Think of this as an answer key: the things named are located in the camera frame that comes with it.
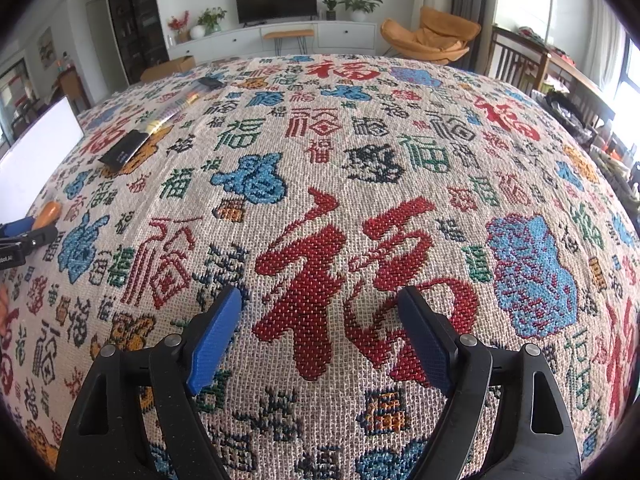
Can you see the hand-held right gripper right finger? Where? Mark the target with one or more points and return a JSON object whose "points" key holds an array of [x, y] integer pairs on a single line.
{"points": [[427, 342]]}

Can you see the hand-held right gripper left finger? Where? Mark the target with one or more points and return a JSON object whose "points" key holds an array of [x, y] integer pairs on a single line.
{"points": [[212, 345]]}

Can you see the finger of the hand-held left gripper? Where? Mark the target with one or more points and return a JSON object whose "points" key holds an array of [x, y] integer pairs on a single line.
{"points": [[17, 226], [40, 237]]}

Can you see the white cardboard box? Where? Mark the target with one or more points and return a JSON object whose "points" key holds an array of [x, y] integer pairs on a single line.
{"points": [[45, 135]]}

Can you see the black snack packet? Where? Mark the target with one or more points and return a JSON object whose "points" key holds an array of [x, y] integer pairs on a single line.
{"points": [[122, 150]]}

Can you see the clear long snack packet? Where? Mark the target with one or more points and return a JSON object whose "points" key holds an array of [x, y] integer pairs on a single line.
{"points": [[172, 107]]}

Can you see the printed blanket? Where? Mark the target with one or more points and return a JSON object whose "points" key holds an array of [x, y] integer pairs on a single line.
{"points": [[320, 160]]}

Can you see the brown cardboard box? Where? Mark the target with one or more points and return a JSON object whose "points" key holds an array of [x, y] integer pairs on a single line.
{"points": [[167, 67]]}

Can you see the dark display cabinet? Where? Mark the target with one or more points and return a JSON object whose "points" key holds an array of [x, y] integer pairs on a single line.
{"points": [[135, 20]]}

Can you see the red flower arrangement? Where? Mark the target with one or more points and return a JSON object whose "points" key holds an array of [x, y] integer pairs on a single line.
{"points": [[178, 25]]}

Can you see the round white vase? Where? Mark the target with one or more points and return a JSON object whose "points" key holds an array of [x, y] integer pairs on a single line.
{"points": [[197, 32]]}

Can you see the black bag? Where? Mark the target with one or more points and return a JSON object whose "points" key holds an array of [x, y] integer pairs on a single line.
{"points": [[570, 112]]}

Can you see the green plant in vase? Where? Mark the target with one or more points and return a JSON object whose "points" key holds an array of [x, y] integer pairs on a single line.
{"points": [[211, 20]]}

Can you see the dark wooden chair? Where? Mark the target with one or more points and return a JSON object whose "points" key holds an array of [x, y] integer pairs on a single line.
{"points": [[515, 57]]}

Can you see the wooden side table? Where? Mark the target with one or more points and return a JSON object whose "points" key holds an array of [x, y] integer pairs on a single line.
{"points": [[580, 85]]}

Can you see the orange lounge chair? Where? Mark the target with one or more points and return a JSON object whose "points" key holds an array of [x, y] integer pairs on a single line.
{"points": [[430, 35]]}

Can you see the white television cabinet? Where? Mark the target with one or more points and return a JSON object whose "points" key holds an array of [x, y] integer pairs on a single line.
{"points": [[345, 37]]}

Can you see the wooden stool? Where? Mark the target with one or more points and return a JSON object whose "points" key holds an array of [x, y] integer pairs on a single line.
{"points": [[289, 35]]}

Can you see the black television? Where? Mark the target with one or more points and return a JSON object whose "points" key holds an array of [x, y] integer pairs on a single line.
{"points": [[276, 0]]}

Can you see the window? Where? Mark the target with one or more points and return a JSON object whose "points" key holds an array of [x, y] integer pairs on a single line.
{"points": [[631, 75]]}

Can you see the grey curtain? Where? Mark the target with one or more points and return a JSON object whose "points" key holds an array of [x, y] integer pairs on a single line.
{"points": [[475, 5]]}

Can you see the large potted plant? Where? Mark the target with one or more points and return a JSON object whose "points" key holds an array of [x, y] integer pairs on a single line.
{"points": [[360, 4]]}

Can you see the small potted plant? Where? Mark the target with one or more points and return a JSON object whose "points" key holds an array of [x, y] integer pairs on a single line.
{"points": [[330, 10]]}

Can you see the framed wall picture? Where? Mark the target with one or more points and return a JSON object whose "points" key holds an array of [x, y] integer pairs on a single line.
{"points": [[46, 47]]}

